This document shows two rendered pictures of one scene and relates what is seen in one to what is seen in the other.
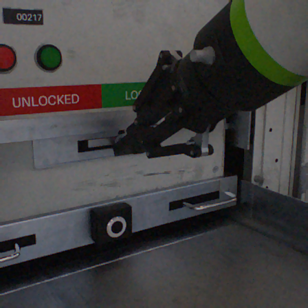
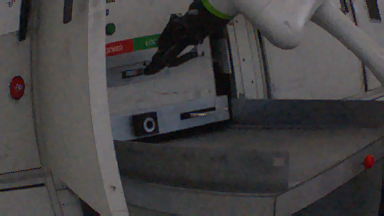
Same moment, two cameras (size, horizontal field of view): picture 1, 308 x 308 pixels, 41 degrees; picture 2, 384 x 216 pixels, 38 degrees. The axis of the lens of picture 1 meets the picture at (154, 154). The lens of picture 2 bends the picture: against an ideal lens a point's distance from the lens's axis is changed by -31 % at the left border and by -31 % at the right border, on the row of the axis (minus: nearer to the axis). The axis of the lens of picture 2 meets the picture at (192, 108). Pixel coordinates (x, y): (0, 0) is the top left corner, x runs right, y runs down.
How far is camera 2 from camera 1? 1.19 m
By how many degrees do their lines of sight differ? 11
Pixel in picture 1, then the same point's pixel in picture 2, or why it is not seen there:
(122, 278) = not seen: hidden behind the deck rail
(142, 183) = (160, 100)
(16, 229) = not seen: hidden behind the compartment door
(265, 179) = (245, 94)
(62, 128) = (118, 61)
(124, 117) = (148, 53)
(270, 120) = (242, 53)
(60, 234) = (118, 129)
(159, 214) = (174, 122)
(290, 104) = (253, 43)
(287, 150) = (258, 75)
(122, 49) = (143, 18)
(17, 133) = not seen: hidden behind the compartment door
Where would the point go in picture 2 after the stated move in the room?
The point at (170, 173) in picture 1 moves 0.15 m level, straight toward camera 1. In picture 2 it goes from (178, 93) to (183, 98)
